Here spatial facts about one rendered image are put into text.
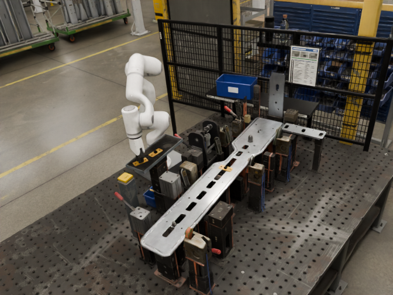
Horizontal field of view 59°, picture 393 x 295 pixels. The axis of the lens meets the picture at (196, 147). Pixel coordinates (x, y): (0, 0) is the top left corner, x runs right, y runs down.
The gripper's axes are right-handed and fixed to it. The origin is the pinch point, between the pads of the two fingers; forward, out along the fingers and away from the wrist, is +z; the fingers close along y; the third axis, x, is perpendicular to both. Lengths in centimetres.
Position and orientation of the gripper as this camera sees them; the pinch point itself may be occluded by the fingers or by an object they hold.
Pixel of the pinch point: (140, 158)
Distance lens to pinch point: 198.1
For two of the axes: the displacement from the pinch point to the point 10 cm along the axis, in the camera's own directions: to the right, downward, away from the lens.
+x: 8.4, -3.6, 4.2
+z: 0.8, 8.3, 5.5
